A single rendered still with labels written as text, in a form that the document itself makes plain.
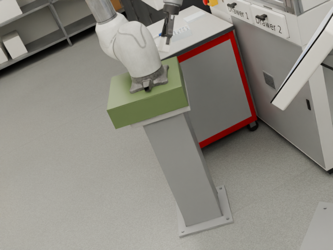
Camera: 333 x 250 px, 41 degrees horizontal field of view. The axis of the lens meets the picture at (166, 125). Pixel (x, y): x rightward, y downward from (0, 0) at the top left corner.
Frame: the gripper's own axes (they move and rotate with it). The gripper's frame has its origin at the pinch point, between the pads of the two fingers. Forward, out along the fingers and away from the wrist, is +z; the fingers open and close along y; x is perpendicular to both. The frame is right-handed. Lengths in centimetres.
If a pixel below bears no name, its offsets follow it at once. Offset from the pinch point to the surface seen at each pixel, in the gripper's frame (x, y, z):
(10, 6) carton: 141, 374, -20
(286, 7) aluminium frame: -47, -17, -28
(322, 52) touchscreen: -29, -94, -6
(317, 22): -61, -19, -24
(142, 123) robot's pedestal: 4.3, -8.7, 33.9
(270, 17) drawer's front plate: -46, -2, -24
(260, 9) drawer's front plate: -43, 4, -28
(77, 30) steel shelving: 61, 399, -9
